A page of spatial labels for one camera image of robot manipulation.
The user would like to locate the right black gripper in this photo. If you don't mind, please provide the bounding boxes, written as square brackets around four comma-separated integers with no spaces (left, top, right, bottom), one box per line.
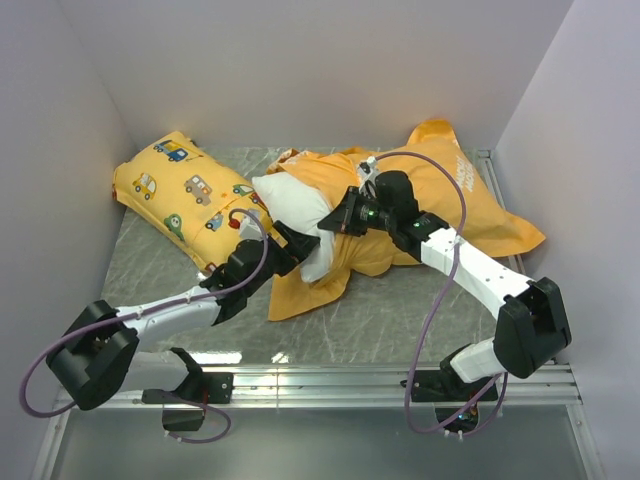
[318,186,396,238]

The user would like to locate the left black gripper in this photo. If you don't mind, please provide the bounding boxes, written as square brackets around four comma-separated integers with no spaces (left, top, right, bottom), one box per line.
[244,220,321,297]

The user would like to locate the white pillow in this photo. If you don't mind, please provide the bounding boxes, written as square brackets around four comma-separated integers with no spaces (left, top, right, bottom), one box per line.
[251,172,335,283]

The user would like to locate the orange Mickey Mouse pillowcase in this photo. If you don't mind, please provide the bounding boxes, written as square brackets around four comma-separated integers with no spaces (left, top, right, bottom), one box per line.
[266,119,545,322]

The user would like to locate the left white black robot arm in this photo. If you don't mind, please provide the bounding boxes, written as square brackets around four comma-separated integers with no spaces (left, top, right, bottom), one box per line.
[46,222,320,411]

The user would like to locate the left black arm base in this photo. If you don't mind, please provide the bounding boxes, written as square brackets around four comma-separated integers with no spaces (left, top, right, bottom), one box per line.
[141,347,234,405]

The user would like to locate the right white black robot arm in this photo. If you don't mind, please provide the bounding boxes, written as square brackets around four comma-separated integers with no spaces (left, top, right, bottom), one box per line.
[318,171,572,400]

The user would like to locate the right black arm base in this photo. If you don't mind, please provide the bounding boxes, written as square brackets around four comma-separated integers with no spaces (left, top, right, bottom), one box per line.
[410,370,491,403]

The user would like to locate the yellow car print pillow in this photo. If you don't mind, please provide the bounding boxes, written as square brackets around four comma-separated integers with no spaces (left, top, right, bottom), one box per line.
[112,131,272,273]

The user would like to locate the left black controller box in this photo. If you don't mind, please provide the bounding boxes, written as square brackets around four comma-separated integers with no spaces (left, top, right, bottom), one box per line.
[161,409,205,433]

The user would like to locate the right controller board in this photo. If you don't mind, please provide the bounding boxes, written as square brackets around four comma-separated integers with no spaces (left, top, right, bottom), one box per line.
[435,407,480,434]

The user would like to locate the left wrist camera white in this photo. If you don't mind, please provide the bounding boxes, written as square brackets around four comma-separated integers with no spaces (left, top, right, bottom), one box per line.
[229,213,263,240]

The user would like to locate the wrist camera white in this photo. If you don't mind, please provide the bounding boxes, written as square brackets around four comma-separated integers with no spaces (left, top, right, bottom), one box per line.
[356,156,379,189]
[229,213,263,240]

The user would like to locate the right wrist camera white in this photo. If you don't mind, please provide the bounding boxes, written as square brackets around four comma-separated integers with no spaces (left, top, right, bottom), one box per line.
[356,156,379,189]

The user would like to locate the aluminium front rail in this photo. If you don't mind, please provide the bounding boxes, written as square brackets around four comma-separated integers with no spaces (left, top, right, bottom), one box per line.
[54,363,584,410]

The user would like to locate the aluminium rail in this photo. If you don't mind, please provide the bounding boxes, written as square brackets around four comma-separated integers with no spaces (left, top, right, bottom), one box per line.
[477,148,557,362]
[54,363,584,410]

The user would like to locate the aluminium right side rail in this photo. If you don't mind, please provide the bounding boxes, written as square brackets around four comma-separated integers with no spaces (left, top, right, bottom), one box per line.
[477,148,557,362]

